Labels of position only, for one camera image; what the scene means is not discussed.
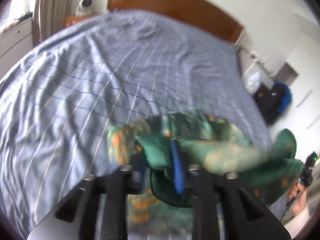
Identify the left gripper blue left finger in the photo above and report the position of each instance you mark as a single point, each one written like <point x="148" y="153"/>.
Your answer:
<point x="139" y="165"/>

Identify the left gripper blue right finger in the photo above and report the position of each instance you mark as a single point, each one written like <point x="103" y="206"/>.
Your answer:
<point x="178" y="166"/>

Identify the green floral padded jacket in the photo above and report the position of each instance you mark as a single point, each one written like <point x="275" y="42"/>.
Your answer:
<point x="210" y="142"/>

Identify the right hand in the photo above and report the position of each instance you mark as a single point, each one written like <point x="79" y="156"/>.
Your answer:
<point x="299" y="206"/>

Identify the dark jacket with blue lining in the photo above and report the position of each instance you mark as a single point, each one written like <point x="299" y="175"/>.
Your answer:
<point x="272" y="102"/>

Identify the blue plaid bed sheet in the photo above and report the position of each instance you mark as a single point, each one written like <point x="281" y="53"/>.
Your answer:
<point x="58" y="102"/>

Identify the white plastic bag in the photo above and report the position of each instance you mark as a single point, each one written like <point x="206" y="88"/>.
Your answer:
<point x="252" y="82"/>

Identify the wooden nightstand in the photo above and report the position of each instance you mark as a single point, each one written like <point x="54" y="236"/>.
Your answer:
<point x="73" y="19"/>

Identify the white round fan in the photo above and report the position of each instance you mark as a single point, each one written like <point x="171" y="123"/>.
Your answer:
<point x="84" y="8"/>

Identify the brown wooden headboard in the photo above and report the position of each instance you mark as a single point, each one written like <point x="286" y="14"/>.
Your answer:
<point x="198" y="13"/>

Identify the white drawer cabinet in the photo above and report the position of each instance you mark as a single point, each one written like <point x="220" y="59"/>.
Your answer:
<point x="15" y="44"/>

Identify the beige curtain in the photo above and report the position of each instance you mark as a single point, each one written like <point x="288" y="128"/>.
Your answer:
<point x="48" y="18"/>

